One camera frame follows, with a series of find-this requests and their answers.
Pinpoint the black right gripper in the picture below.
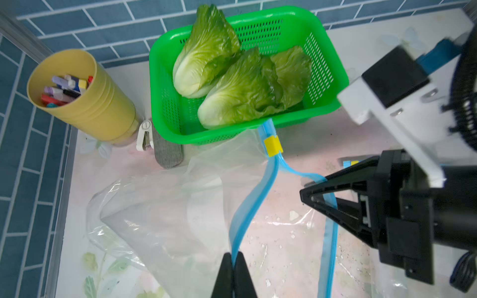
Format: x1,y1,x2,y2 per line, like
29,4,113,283
299,150,477,285

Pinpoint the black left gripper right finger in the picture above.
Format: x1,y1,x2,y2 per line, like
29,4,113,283
234,252,258,298

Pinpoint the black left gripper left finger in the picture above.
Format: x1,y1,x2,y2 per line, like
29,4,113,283
211,253,234,298

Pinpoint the clear zipper bag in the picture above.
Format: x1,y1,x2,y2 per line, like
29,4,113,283
338,155,372,168
86,120,325,298

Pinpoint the chinese cabbage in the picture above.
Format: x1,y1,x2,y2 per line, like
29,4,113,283
173,4,241,99
270,46,312,109
198,47,285,129

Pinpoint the grey fabric roll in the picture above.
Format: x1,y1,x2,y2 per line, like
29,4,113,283
152,127,185,170

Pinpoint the white clip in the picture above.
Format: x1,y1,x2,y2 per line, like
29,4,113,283
136,120,154,151

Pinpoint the green plastic basket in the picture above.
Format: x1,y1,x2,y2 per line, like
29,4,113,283
149,4,349,145

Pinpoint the yellow pen cup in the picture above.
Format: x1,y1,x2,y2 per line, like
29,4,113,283
27,49,142,147

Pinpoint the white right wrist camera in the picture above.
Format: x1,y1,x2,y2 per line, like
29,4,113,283
337,46,477,187

